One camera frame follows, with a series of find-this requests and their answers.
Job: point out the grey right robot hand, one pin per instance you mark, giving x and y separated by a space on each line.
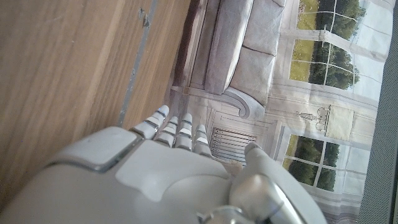
155 186

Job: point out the grey tape outline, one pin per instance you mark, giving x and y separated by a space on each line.
136 67

